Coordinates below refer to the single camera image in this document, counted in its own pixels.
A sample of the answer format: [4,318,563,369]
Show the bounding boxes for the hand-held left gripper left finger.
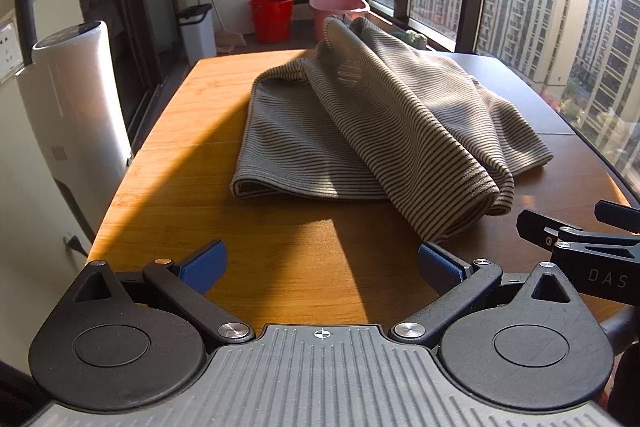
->
[70,239,256,349]

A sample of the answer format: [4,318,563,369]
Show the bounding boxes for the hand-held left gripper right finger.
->
[390,243,581,346]

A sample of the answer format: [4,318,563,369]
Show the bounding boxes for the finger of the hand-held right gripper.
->
[516,208,586,254]
[594,200,640,235]

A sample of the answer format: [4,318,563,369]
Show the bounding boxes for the striped grey garment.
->
[230,16,553,244]

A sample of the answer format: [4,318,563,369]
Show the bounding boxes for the power plug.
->
[62,233,90,256]

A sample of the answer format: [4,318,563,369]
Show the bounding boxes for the white tower appliance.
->
[15,21,133,243]

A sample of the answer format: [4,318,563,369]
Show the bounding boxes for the green knitted slipper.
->
[400,29,428,51]

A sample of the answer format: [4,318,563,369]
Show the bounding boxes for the white trash bin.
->
[177,3,218,65]

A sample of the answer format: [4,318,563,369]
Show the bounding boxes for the red bucket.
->
[248,0,296,44]

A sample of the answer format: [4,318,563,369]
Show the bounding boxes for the dark sliding glass door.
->
[70,0,178,132]

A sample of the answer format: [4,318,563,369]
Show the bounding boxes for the pink plastic basin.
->
[309,0,371,45]

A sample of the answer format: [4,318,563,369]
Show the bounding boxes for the white wall socket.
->
[0,19,26,82]

